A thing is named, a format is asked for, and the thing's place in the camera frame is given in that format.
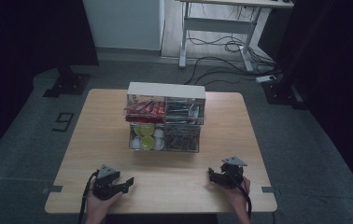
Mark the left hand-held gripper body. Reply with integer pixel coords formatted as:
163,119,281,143
92,163,123,201

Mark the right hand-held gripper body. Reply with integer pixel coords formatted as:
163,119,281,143
220,156,248,188

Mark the person's left hand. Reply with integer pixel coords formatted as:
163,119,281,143
86,179,124,217

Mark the person's right hand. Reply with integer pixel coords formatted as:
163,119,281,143
223,176,252,212

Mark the grey tape strip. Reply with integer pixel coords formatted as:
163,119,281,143
261,186,281,196
41,185,64,195

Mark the pile of dark packets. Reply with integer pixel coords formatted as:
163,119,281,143
165,102,205,125

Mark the pile of red packets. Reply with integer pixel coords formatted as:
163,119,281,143
124,99,166,123

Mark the black stand base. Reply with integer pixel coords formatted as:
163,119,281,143
42,64,92,99
262,76,310,110

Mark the clear acrylic organizer white lid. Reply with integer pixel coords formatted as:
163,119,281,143
124,81,207,154

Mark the white power strip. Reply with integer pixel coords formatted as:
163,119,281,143
255,74,277,84

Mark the dark curtain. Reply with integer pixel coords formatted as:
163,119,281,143
0,0,100,165
275,0,353,200

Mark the white metal desk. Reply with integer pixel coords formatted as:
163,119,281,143
177,0,295,74

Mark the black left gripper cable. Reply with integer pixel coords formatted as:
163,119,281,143
78,170,100,224

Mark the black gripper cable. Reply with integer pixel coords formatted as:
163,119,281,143
78,170,100,224
227,169,253,219

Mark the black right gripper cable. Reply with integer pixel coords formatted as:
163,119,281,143
227,169,253,219

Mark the long black floor cable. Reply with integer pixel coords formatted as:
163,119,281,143
183,55,278,87

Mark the black coiled floor cable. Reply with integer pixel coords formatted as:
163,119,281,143
223,35,254,54

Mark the white wall panel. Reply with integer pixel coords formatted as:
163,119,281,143
82,0,166,51

